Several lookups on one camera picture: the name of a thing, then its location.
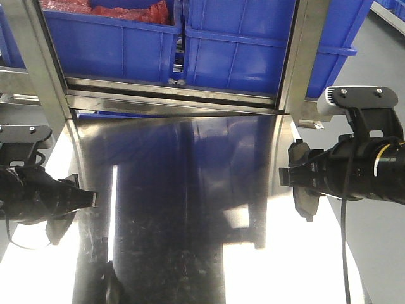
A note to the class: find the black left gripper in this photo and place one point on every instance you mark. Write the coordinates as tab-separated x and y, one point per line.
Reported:
28	195

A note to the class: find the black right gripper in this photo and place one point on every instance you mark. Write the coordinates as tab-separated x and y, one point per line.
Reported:
343	171

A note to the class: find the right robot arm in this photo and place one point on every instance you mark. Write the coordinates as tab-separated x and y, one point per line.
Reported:
389	170

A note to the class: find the left blue plastic crate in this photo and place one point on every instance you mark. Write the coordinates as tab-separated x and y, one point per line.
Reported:
100	46

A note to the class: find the blue plastic crate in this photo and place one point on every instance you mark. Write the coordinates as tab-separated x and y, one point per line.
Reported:
241	45
100	46

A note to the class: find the right blue plastic crate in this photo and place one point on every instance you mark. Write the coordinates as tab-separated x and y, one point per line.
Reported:
241	45

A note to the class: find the red bagged parts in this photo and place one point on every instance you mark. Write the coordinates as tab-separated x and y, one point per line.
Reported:
157	13

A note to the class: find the steel rack shelf rail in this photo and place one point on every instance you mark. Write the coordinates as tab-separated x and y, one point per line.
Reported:
154	99

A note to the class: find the steel rack right post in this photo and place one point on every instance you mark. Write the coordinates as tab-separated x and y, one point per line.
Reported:
304	37

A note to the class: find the steel rack post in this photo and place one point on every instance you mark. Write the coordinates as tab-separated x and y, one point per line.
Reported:
31	34
304	37

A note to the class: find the steel rack left post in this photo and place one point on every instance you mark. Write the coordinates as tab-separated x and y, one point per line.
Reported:
31	34

